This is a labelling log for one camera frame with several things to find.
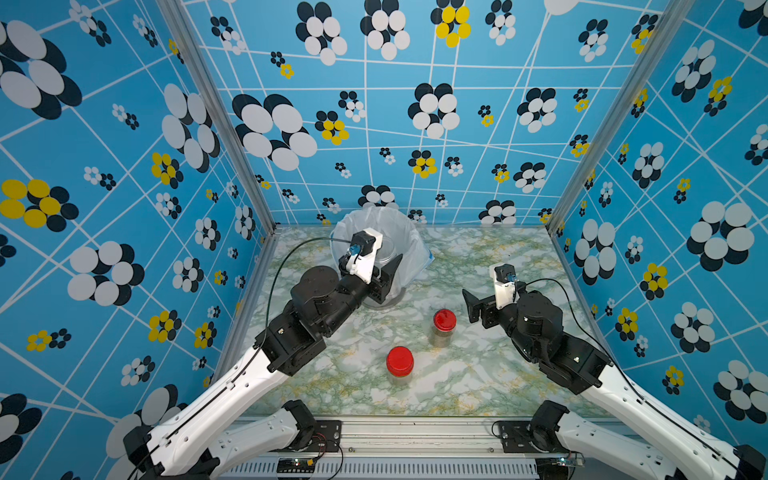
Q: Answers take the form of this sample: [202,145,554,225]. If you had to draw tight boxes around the red-lid jar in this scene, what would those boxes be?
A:
[386,346,415,385]
[429,309,457,348]

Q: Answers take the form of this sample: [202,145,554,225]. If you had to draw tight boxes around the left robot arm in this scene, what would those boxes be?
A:
[123,256,402,479]

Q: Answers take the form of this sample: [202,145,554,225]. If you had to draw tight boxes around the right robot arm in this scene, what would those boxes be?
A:
[462,291,767,479]

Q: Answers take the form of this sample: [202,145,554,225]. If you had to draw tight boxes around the white bin liner bag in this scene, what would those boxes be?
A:
[331,206,434,293]

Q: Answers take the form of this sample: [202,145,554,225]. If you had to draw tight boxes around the right circuit board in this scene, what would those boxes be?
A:
[536,456,585,480]

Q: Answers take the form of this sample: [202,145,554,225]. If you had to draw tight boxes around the circuit board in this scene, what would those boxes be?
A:
[276,458,316,476]
[536,456,585,480]

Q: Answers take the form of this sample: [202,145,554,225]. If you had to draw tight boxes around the left circuit board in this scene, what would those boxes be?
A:
[276,458,316,476]

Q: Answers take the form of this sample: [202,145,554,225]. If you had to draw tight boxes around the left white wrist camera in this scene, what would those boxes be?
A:
[339,228,383,284]

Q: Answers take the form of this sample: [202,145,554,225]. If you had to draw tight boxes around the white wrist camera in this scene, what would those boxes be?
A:
[339,228,383,284]
[489,263,517,310]

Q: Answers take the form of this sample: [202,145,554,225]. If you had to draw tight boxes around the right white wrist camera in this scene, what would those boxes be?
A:
[489,263,517,310]

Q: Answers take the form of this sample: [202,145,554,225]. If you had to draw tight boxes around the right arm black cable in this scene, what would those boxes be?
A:
[515,277,745,475]

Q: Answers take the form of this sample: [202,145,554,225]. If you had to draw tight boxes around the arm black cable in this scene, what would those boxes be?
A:
[515,277,745,475]
[125,236,355,480]

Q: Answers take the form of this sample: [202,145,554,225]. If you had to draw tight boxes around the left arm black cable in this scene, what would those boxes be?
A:
[125,236,355,480]

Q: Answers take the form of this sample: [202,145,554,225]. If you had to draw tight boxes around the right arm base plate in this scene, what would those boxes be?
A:
[491,421,570,454]

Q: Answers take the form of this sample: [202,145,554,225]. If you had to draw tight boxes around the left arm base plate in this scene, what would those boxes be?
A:
[286,420,343,453]

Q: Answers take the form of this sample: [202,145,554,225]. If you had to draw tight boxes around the aluminium front rail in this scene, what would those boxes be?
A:
[161,415,685,480]

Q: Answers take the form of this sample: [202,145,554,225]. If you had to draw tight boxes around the left aluminium corner post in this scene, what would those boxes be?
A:
[158,1,276,238]

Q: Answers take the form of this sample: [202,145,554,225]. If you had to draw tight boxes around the aluminium corner post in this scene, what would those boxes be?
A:
[158,1,276,238]
[546,0,695,238]

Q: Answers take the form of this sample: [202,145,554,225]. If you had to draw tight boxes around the right aluminium corner post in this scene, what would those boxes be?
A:
[546,0,695,238]

